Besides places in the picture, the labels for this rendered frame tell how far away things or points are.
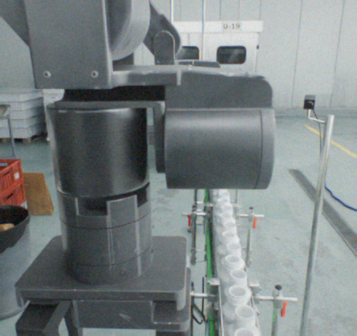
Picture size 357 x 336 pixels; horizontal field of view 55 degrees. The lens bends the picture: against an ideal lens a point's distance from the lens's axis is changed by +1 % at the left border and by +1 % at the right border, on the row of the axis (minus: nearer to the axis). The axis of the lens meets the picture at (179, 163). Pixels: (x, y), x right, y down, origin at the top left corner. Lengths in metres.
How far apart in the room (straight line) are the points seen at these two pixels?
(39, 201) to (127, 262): 3.78
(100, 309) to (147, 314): 0.03
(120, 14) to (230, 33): 4.82
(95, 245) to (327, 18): 10.91
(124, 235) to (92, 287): 0.04
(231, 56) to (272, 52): 5.74
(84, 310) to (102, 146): 0.10
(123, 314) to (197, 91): 0.13
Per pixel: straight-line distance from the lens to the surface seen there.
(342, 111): 11.31
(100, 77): 0.17
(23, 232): 2.45
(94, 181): 0.19
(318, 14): 10.98
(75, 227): 0.21
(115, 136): 0.18
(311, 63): 10.91
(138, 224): 0.21
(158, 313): 0.23
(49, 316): 0.25
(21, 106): 7.47
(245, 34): 4.99
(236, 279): 0.80
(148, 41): 0.62
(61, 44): 0.17
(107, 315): 0.23
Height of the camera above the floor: 1.62
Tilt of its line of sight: 17 degrees down
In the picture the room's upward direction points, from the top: straight up
